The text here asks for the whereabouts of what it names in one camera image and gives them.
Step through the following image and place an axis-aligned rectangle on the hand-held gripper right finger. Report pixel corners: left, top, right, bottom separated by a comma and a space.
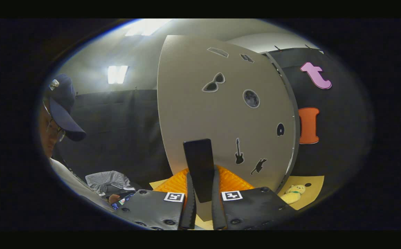
211, 165, 298, 231

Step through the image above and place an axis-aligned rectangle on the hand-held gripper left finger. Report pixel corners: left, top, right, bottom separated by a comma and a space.
112, 168, 197, 231

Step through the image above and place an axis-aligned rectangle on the black door handle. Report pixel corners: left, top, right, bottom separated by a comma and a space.
183, 139, 215, 203

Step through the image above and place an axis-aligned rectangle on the yellow plush toy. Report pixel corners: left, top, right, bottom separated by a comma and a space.
280, 184, 306, 204

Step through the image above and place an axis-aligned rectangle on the grey striped cloth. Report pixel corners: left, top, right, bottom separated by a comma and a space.
85, 170, 136, 195

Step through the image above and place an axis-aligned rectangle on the black backdrop cloth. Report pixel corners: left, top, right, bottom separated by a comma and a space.
53, 47, 370, 208

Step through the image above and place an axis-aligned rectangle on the grey cabinet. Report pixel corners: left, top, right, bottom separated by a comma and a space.
263, 51, 301, 194

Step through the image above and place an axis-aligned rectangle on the ceiling light panel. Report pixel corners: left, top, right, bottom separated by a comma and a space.
108, 65, 129, 84

